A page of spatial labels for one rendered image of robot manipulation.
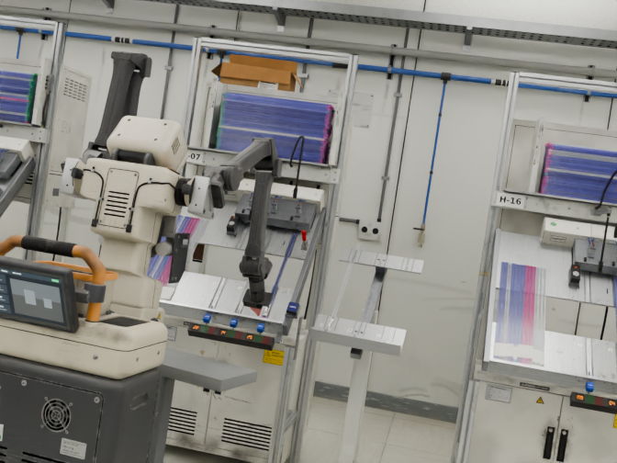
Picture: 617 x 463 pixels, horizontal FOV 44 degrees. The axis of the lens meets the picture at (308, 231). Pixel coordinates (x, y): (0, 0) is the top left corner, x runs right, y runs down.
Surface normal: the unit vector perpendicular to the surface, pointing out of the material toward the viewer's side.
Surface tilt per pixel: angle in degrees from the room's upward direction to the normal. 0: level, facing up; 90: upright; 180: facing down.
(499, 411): 90
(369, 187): 90
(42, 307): 115
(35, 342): 90
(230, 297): 42
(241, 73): 80
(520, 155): 90
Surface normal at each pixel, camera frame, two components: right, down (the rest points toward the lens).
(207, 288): -0.01, -0.73
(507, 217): -0.18, 0.00
